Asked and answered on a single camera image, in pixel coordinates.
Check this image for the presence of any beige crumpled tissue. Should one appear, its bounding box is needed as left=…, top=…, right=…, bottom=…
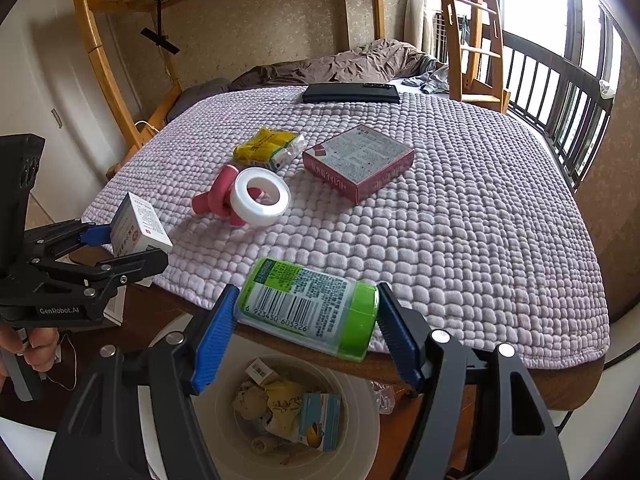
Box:
left=232, top=385, right=271, bottom=421

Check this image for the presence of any white trash bin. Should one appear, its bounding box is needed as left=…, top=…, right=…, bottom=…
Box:
left=145, top=317, right=381, bottom=480

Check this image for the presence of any grey pillow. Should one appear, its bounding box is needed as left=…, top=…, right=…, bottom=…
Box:
left=170, top=77, right=232, bottom=121

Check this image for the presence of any beige curtain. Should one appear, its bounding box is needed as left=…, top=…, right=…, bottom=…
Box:
left=404, top=0, right=436, bottom=56

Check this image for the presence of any yellow plastic packet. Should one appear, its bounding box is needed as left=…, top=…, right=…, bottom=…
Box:
left=233, top=128, right=307, bottom=171

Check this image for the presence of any yellow crumpled wrapper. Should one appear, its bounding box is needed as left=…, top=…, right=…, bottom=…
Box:
left=265, top=380, right=306, bottom=436

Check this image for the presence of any brown duvet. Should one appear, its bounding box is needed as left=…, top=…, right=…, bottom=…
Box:
left=229, top=39, right=436, bottom=92

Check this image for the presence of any small white medicine box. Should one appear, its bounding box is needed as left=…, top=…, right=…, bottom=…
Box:
left=109, top=191, right=173, bottom=257

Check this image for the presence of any black wall bracket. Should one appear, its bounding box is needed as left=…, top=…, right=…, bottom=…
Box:
left=140, top=0, right=180, bottom=56

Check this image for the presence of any white tape roll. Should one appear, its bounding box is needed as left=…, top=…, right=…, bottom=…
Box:
left=229, top=167, right=292, bottom=227

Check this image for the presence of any grey crumpled clothing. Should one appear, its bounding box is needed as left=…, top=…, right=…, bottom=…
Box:
left=402, top=62, right=451, bottom=95

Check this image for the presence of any small white barcode box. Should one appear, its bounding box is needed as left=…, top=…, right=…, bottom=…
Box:
left=246, top=357, right=273, bottom=386

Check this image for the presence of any dark window railing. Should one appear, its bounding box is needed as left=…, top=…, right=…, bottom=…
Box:
left=430, top=7, right=616, bottom=193

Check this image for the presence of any lilac bubble blanket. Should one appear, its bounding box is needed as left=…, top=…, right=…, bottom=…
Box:
left=82, top=85, right=612, bottom=361

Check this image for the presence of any person's left hand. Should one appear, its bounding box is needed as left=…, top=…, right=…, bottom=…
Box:
left=0, top=324, right=60, bottom=391

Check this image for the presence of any wooden bunk bed frame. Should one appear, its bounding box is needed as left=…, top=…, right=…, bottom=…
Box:
left=67, top=0, right=606, bottom=411

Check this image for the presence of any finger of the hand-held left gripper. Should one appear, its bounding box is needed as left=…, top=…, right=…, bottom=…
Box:
left=20, top=247, right=169, bottom=307
left=22, top=219, right=115, bottom=262

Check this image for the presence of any red printed box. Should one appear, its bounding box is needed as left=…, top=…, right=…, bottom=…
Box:
left=301, top=124, right=416, bottom=205

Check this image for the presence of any pink plastic toy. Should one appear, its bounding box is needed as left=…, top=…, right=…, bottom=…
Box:
left=191, top=166, right=266, bottom=223

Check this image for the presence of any wooden bunk bed ladder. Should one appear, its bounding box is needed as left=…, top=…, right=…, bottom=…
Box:
left=437, top=0, right=511, bottom=111

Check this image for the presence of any clear plastic wrapper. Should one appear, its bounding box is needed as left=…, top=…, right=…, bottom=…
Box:
left=372, top=382, right=396, bottom=413

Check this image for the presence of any blue white carton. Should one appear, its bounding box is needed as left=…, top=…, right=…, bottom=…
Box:
left=300, top=392, right=343, bottom=453

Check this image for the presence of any green labelled bottle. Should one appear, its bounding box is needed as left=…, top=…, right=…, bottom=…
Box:
left=234, top=256, right=381, bottom=363

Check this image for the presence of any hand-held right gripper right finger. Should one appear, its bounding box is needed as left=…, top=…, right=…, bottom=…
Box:
left=376, top=282, right=571, bottom=480

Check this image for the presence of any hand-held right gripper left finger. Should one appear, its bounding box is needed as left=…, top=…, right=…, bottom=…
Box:
left=52, top=284, right=241, bottom=480

